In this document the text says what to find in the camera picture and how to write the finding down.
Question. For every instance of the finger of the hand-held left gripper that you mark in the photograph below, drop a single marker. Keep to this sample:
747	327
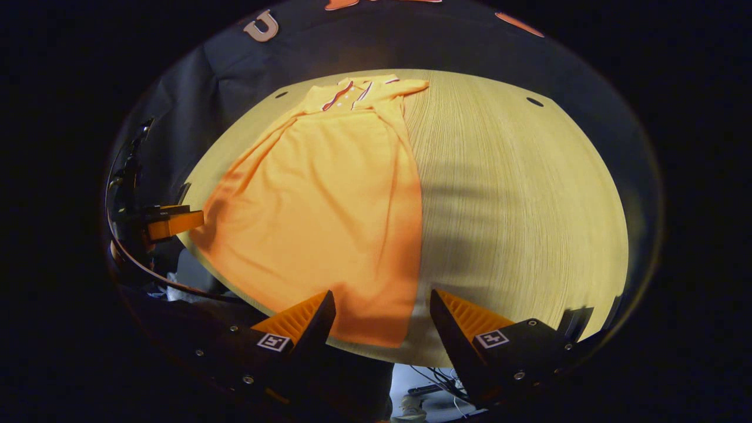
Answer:
176	223

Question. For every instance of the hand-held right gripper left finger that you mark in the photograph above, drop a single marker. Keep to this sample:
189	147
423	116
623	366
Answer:
317	320

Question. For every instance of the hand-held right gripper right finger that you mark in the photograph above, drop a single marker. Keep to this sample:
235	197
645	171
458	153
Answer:
449	335

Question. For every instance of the orange T-shirt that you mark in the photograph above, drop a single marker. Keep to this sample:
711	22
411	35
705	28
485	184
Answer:
329	223

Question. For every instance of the black power strip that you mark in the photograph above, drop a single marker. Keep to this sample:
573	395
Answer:
426	389

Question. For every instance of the person's shoe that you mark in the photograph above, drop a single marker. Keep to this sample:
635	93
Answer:
411	409

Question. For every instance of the black backdrop cloth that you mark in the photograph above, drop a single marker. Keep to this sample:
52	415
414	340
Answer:
470	47

